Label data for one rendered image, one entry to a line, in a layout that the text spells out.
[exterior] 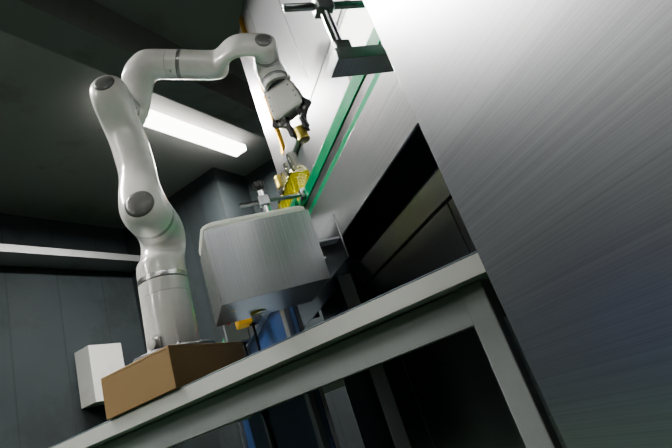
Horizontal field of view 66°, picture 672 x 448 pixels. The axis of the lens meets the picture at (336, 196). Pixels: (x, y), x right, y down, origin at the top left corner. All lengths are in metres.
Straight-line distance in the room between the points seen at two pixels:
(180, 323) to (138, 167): 0.43
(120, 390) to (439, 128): 1.04
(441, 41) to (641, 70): 0.16
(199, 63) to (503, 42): 1.34
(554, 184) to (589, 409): 0.14
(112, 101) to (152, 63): 0.19
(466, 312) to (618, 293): 0.57
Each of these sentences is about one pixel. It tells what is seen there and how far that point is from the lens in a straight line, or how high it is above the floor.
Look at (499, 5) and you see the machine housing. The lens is 0.36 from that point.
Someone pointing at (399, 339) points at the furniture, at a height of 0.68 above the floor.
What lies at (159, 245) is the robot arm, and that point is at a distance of 1.45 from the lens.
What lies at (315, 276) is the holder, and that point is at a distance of 1.05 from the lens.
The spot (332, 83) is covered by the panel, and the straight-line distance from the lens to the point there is 1.49.
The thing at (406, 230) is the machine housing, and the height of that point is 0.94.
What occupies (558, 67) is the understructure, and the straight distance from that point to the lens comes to 0.32.
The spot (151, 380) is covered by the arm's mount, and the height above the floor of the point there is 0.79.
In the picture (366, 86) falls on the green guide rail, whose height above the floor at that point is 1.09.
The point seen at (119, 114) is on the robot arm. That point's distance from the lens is 1.56.
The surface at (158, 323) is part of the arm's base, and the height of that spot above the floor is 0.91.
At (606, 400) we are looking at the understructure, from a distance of 0.36.
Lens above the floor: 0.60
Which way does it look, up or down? 22 degrees up
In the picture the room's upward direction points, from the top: 20 degrees counter-clockwise
